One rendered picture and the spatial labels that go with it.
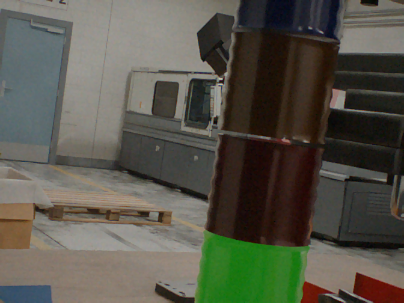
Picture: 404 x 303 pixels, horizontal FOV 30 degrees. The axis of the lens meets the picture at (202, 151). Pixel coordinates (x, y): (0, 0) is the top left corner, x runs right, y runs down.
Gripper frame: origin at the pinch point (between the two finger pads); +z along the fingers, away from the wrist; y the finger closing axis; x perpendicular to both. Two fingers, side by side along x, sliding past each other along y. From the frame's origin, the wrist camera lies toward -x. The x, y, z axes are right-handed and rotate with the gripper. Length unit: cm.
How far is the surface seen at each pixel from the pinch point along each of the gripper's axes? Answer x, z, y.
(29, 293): -29.0, 13.6, -7.8
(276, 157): -38, 21, 39
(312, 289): 1.2, 14.2, -4.6
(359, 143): -19.6, 12.8, 26.0
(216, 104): 448, -379, -624
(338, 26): -36, 17, 41
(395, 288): 12.7, 14.4, -3.7
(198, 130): 458, -374, -686
